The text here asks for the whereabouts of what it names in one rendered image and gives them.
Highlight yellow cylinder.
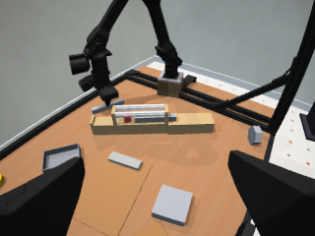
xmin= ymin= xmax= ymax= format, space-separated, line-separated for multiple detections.
xmin=0 ymin=174 xmax=5 ymax=187

